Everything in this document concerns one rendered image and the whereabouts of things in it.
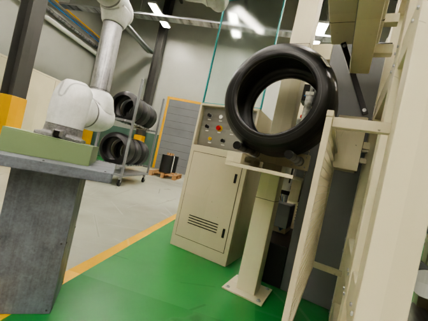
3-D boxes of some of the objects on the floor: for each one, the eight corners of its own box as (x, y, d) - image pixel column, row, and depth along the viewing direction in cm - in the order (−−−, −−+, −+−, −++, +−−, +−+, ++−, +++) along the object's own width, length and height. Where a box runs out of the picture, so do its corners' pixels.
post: (241, 282, 179) (317, -63, 181) (259, 290, 173) (338, -68, 175) (234, 288, 168) (316, -81, 169) (253, 297, 162) (337, -86, 163)
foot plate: (236, 275, 188) (237, 272, 188) (272, 290, 176) (272, 287, 176) (221, 288, 165) (221, 284, 165) (260, 306, 152) (262, 303, 152)
